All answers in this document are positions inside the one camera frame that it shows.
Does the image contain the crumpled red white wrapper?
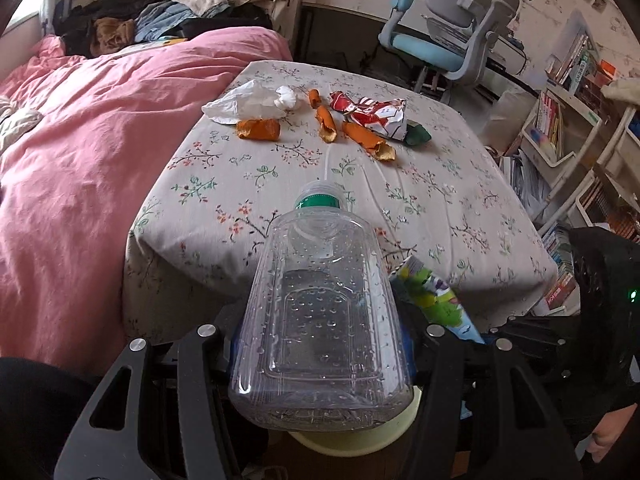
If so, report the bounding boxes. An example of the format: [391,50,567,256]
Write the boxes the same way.
[328,90,408,142]

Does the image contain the small white tissue ball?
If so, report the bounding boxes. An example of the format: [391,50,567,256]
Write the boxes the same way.
[274,85,301,112]

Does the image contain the white cloth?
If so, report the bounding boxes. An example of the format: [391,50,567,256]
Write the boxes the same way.
[0,95,45,156]

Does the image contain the green yellow snack packet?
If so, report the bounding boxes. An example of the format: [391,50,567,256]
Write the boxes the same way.
[389,255,486,346]

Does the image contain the brown garment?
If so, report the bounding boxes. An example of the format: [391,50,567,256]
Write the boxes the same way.
[90,17,137,56]

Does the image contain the yellow white book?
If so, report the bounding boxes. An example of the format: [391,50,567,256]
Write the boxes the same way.
[117,36,190,57]

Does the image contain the blue jeans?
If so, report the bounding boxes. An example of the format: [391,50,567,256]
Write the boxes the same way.
[134,1,231,43]

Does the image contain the row of red-spined books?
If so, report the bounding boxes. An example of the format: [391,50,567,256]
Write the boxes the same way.
[530,92,566,156]

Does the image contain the row of colourful books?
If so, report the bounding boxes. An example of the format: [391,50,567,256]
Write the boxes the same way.
[540,225,583,316]

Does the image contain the large white tissue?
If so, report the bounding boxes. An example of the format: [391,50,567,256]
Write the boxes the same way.
[201,80,282,126]

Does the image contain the black jacket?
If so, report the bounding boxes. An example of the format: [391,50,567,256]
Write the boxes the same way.
[52,0,166,58]

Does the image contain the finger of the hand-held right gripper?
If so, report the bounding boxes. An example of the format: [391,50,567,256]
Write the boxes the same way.
[487,315,582,377]

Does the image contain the clear plastic bottle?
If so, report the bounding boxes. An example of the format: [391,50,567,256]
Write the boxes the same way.
[227,180,416,433]

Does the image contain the wide curled orange peel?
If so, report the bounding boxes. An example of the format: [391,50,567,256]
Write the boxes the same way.
[236,118,282,142]

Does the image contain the narrow orange peel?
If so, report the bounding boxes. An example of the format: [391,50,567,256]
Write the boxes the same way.
[315,105,338,145]

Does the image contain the pile of papers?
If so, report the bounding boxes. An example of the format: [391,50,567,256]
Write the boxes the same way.
[499,152,556,221]

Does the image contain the black clothing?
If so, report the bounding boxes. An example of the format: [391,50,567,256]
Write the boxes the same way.
[177,5,273,41]

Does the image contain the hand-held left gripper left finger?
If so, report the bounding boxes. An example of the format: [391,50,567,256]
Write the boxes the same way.
[54,304,271,480]

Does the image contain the white shelf cart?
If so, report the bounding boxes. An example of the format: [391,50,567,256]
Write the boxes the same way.
[520,80,640,233]

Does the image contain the white garment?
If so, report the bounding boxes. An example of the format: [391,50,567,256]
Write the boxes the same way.
[167,0,236,16]

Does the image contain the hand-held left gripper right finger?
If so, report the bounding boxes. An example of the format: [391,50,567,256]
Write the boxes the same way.
[399,304,585,480]

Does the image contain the person's right hand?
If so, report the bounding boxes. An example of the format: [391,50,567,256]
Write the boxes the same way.
[586,404,640,465]

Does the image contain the blue printed cloth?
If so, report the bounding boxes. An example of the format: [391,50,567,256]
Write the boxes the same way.
[39,0,77,36]

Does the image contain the row of upright books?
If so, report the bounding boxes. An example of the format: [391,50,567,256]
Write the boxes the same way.
[545,30,601,93]

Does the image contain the pink duvet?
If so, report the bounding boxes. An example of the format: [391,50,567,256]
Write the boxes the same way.
[0,26,293,376]

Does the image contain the long orange peel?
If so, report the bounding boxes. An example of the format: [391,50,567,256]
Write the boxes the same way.
[342,121,397,163]

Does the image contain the cream cloth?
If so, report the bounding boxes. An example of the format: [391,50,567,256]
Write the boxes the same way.
[600,77,640,105]

